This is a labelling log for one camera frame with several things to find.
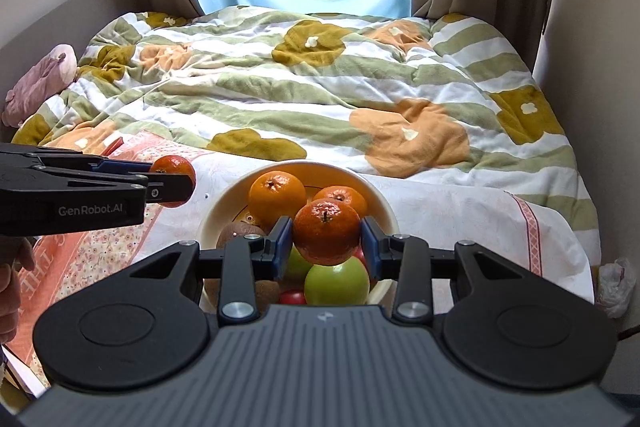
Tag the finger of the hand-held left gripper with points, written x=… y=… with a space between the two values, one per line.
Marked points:
x=125 y=168
x=167 y=189

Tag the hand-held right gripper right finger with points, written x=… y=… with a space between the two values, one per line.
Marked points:
x=367 y=249

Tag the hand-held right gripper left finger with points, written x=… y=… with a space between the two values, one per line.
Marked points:
x=285 y=249

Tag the small green apple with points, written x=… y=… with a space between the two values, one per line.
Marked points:
x=298 y=266

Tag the small mandarin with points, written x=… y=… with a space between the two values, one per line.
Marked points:
x=325 y=234
x=172 y=167

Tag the large green apple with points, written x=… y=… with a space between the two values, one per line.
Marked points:
x=336 y=283

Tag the brown kiwi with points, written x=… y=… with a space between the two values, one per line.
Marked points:
x=267 y=293

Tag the red tomato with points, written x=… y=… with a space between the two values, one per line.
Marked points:
x=292 y=298

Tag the kiwi with green sticker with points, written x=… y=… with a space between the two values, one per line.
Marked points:
x=237 y=233

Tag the cream ceramic bowl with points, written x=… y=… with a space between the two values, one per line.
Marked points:
x=220 y=202

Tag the person's left hand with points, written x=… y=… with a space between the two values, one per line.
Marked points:
x=10 y=287

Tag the large orange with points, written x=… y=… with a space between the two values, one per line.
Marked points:
x=277 y=196
x=342 y=197

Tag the white towel with pink stripes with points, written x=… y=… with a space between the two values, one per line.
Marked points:
x=450 y=217

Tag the pink plush toy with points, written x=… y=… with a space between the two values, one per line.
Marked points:
x=45 y=77

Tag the floral striped blanket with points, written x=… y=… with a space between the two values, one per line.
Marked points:
x=300 y=82

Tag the beige bed headboard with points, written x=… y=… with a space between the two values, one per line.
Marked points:
x=75 y=7

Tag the white plastic bag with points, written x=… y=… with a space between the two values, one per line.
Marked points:
x=617 y=284

